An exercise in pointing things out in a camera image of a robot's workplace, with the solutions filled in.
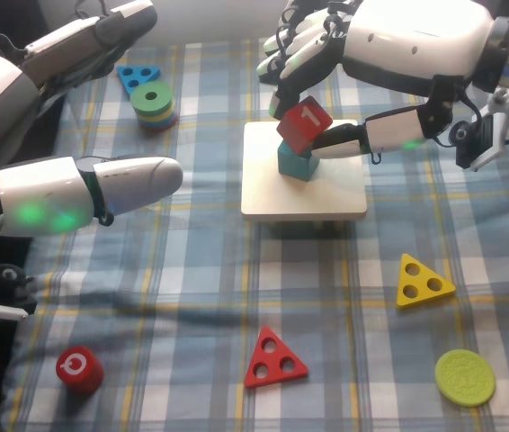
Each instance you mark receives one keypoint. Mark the small white table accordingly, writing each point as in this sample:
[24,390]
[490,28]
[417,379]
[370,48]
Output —
[340,193]

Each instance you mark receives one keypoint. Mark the lime green round cookie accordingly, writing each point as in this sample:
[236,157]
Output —
[463,378]

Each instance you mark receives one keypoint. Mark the blue plaid tablecloth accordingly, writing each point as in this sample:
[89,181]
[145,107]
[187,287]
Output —
[191,279]

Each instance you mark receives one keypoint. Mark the yellow triangle block with holes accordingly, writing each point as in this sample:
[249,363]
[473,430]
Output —
[421,281]

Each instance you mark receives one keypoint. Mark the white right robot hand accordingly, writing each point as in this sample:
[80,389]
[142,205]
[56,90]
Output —
[416,40]

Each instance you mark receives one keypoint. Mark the red cylinder block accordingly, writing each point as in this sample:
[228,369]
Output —
[88,380]

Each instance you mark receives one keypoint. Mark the blue triangle block with holes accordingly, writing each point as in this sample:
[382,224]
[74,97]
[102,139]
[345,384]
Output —
[136,76]

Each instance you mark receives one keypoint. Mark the teal letter cube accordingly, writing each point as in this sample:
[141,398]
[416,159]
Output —
[297,168]

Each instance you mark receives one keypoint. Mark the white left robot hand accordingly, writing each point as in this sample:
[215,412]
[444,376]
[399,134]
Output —
[43,198]

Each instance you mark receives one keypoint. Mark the red number cube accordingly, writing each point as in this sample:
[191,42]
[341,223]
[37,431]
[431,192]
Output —
[304,128]

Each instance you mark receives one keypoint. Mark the red triangle block with holes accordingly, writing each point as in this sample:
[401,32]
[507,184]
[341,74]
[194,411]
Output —
[274,360]

